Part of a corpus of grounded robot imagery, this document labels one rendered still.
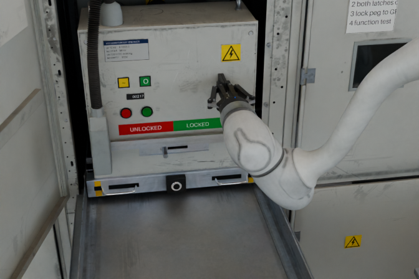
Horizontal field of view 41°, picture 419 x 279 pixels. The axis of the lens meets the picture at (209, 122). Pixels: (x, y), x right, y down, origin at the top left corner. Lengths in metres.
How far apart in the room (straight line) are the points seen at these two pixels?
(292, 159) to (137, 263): 0.51
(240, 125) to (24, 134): 0.60
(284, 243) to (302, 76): 0.49
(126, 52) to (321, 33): 0.56
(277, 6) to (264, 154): 0.54
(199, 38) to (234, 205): 0.52
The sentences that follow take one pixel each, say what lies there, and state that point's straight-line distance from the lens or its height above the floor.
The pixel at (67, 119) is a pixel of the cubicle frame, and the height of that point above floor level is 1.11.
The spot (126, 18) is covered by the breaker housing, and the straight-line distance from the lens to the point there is 1.63.
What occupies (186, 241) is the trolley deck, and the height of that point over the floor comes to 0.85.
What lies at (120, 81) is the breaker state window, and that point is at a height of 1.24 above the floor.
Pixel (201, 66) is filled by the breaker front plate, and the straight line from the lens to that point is 1.60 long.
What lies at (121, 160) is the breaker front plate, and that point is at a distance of 1.72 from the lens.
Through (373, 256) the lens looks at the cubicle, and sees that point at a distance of 2.21.
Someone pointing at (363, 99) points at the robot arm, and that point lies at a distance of 1.21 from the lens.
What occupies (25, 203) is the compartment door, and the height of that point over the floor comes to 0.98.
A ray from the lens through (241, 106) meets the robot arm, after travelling 1.36.
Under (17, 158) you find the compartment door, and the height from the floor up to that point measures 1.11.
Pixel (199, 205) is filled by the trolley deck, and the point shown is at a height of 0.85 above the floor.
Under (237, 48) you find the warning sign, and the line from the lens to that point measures 1.60.
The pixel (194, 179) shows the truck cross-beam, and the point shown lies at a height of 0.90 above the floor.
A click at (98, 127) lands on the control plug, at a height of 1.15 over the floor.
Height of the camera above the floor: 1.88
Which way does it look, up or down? 28 degrees down
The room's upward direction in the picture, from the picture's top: straight up
